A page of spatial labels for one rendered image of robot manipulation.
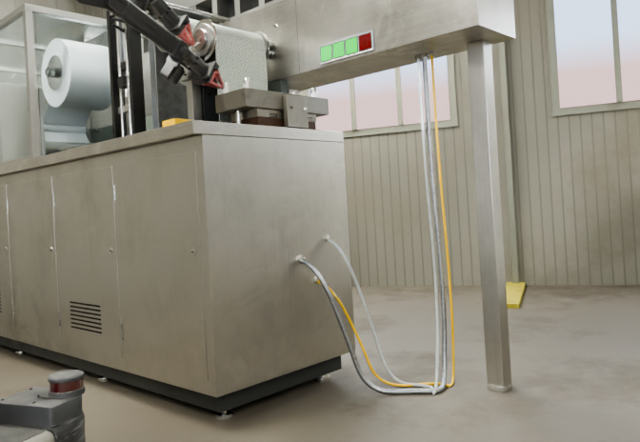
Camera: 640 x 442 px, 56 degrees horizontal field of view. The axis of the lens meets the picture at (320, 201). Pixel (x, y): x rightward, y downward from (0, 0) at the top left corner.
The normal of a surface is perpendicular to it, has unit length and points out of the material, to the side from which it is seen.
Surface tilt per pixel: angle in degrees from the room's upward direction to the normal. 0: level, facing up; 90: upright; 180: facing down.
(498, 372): 90
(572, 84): 90
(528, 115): 90
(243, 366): 90
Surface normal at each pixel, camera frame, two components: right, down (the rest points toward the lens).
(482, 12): 0.73, -0.05
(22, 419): -0.37, 0.01
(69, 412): 0.93, -0.05
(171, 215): -0.68, 0.04
